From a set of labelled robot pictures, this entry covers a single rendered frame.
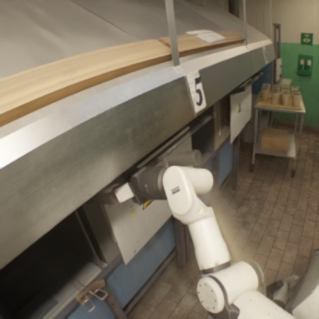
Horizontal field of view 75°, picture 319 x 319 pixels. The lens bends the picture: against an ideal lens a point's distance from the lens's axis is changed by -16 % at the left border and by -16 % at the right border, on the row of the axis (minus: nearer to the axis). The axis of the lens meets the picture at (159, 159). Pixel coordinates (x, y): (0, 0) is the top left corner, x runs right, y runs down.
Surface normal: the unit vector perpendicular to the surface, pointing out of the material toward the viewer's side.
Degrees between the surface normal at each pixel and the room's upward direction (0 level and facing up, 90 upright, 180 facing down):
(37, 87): 33
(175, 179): 59
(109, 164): 80
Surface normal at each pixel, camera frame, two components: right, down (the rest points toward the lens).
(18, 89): 0.35, -0.61
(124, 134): 0.78, 0.04
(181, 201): -0.69, -0.09
